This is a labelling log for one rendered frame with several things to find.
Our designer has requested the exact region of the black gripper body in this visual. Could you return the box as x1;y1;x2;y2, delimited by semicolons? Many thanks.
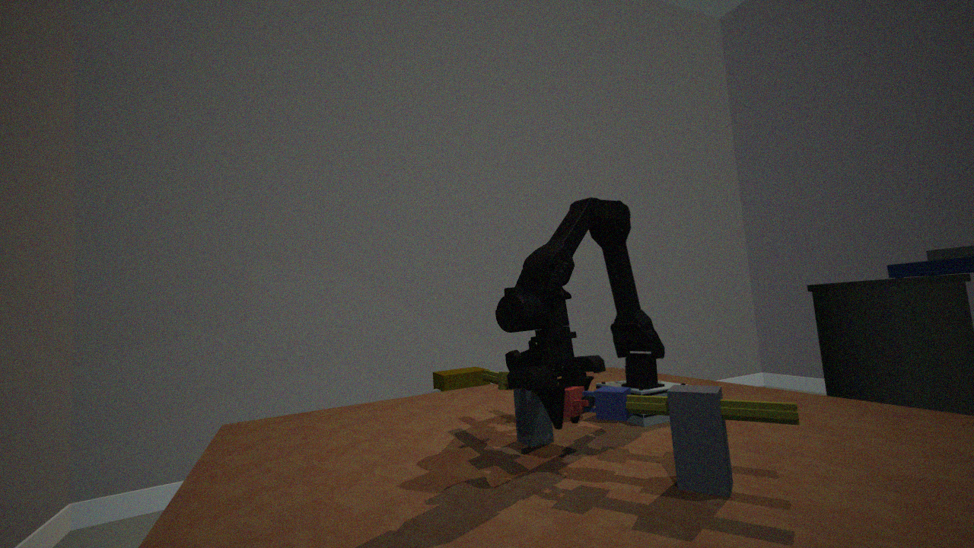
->
507;326;605;389

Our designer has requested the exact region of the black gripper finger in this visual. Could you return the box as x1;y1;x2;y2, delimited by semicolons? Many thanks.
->
558;376;594;424
526;384;565;430

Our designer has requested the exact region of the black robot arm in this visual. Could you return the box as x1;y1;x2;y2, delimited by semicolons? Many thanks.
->
495;197;664;390

